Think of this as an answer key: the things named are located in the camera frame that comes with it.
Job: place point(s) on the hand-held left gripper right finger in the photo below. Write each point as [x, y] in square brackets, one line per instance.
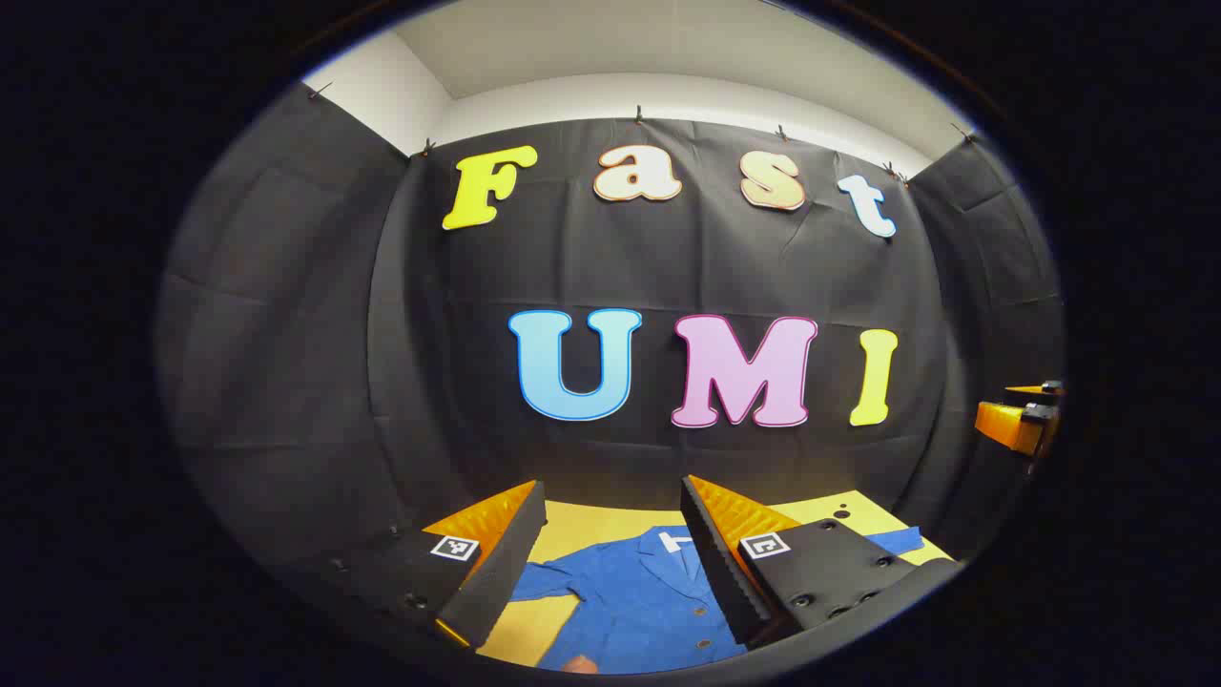
[715, 563]

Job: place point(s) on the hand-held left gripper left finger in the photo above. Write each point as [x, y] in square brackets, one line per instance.
[501, 572]

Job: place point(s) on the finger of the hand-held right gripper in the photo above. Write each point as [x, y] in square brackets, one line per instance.
[1038, 388]
[1016, 427]

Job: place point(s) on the blue button shirt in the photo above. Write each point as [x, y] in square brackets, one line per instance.
[630, 601]

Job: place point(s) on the black backdrop cloth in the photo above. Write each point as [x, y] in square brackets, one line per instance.
[649, 262]

